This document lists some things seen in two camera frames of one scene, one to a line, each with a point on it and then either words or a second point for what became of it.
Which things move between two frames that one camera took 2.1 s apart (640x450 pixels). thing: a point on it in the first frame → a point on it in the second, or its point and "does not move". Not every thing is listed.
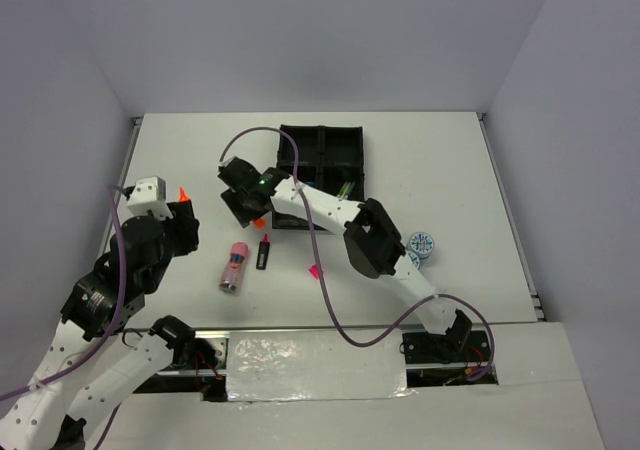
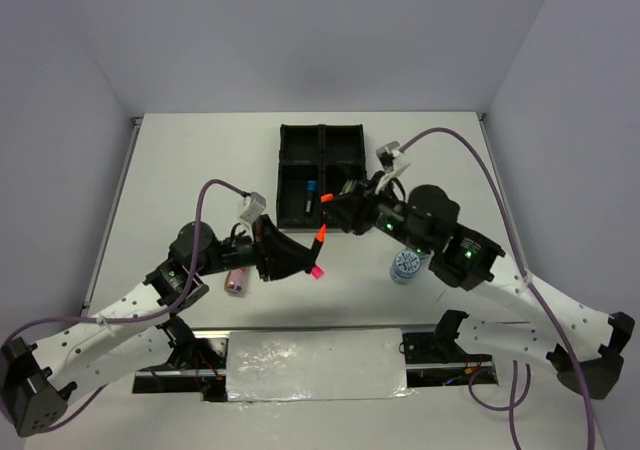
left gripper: [187, 227] → [271, 244]
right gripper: [243, 216] → [357, 208]
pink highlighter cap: [314, 270] does not move
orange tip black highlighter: [183, 198] → [318, 243]
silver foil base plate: [316, 365] does not move
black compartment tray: [330, 159] does not move
